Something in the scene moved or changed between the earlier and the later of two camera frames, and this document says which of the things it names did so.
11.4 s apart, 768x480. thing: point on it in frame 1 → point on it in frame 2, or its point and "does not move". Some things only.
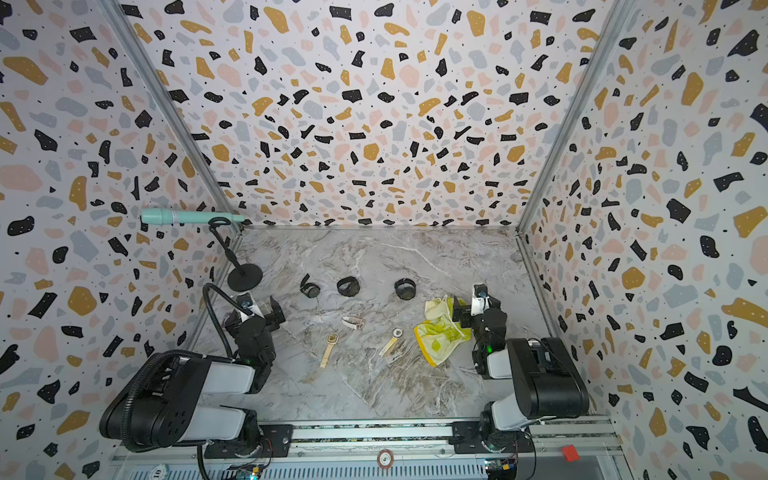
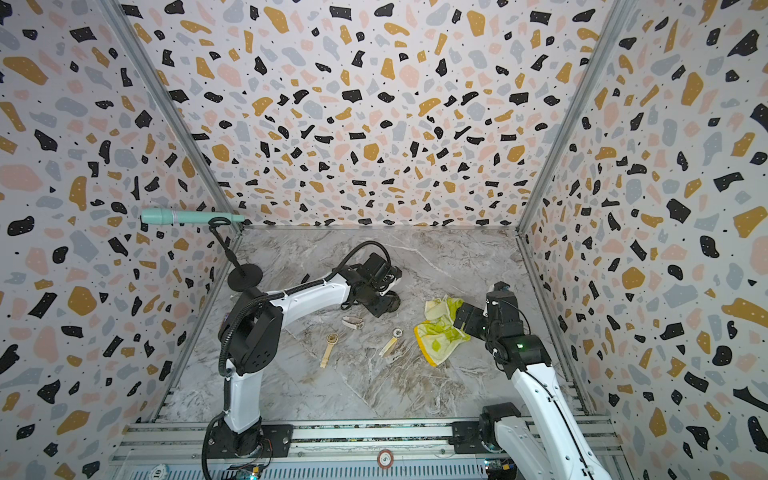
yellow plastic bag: x=440 y=334 does not move
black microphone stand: x=246 y=276 does not move
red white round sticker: x=385 y=459 does not move
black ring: x=405 y=288 → x=395 y=303
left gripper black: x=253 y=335 → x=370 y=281
